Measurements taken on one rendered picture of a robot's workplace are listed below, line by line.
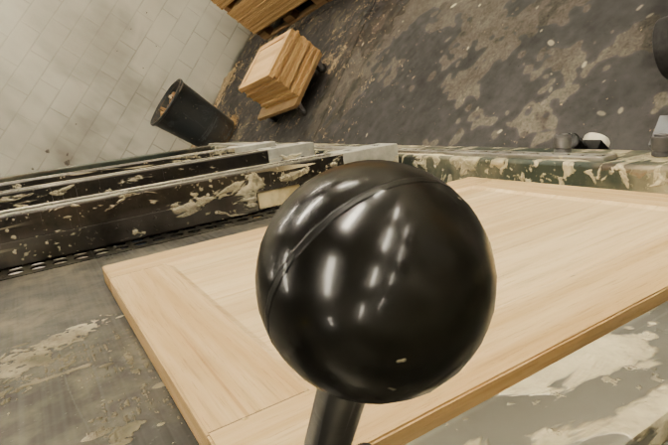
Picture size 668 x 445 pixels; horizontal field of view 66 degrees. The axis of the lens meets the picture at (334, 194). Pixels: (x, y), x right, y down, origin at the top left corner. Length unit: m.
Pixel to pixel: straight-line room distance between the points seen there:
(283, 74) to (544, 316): 3.53
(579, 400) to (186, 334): 0.26
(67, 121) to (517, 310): 5.58
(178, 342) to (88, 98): 5.55
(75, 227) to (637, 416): 0.71
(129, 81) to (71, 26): 0.74
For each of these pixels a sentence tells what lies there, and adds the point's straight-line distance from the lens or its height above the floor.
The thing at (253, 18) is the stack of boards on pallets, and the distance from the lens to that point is 5.70.
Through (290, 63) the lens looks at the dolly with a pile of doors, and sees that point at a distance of 3.86.
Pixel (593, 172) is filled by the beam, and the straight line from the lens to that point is 0.74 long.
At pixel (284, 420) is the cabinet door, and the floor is 1.30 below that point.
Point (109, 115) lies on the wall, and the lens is 5.90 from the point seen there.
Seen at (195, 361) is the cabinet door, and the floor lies 1.31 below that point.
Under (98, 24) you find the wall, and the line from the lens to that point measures 6.13.
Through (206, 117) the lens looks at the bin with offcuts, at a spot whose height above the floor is 0.30.
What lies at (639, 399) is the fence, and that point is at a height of 1.24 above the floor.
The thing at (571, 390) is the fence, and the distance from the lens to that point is 0.25.
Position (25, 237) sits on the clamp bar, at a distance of 0.81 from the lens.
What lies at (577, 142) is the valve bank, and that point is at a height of 0.79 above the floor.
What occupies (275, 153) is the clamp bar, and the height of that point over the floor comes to 1.00.
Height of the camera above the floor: 1.46
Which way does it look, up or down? 30 degrees down
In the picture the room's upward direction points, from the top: 57 degrees counter-clockwise
